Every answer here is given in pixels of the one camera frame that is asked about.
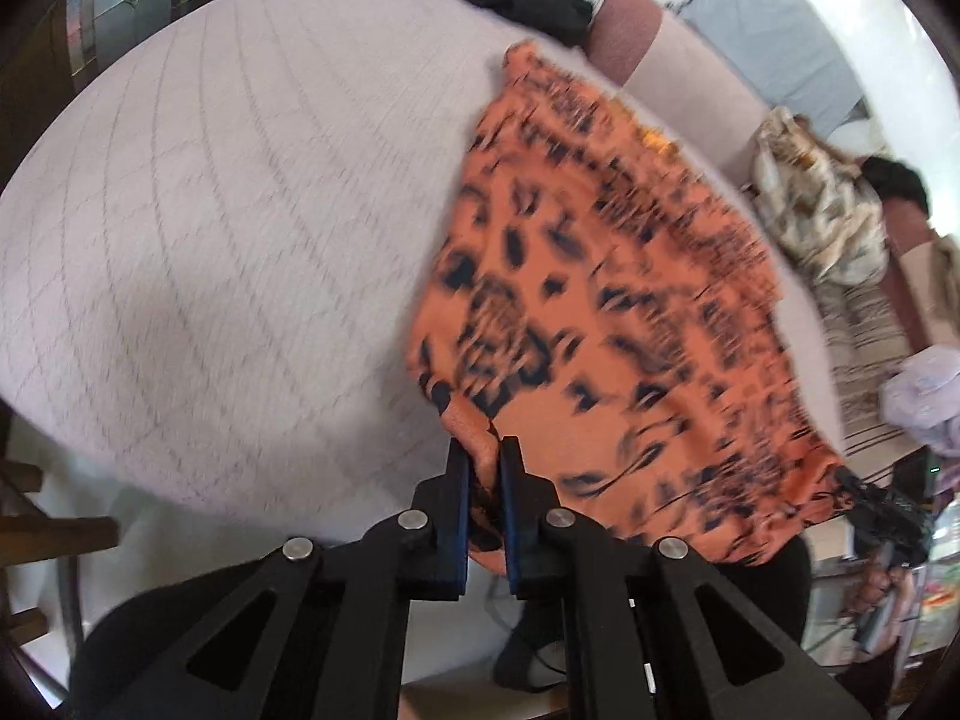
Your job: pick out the pink quilted mattress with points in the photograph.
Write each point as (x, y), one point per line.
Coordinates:
(225, 277)

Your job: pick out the person's right hand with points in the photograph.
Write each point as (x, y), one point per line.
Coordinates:
(885, 589)

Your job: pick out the striped sofa cushion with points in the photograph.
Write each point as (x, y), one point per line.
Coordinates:
(862, 360)

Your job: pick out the cluttered cabinet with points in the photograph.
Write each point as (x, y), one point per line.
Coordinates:
(934, 600)

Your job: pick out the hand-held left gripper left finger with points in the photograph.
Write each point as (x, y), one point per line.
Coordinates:
(450, 525)

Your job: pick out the white lavender cloth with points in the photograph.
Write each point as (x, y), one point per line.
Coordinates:
(922, 397)

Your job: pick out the orange floral shirt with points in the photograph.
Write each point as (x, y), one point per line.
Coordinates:
(600, 315)

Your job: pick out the grey-blue pillow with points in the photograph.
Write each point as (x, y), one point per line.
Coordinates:
(780, 30)

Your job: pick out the person's dark pants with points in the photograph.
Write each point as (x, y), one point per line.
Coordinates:
(765, 592)

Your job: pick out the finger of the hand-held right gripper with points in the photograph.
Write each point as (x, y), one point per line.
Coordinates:
(853, 486)

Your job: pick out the black garment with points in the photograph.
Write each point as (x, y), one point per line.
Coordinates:
(896, 184)

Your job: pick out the wooden door with stained glass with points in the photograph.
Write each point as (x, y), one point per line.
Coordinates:
(112, 7)

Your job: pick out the wooden chair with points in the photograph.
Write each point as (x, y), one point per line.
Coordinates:
(60, 532)

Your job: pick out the cream floral blanket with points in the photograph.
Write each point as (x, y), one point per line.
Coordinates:
(817, 202)

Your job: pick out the pink sofa backrest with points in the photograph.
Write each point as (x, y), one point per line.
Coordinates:
(907, 270)

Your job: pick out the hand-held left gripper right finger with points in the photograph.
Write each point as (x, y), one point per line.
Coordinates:
(517, 532)

